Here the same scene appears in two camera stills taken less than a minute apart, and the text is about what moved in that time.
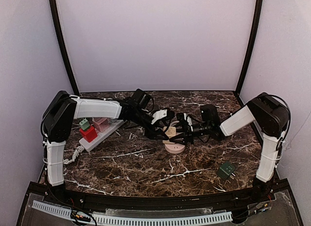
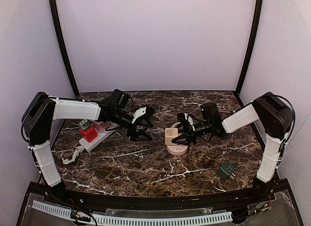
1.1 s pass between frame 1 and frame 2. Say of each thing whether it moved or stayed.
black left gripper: moved
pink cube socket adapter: stayed
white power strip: stayed
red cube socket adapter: stayed
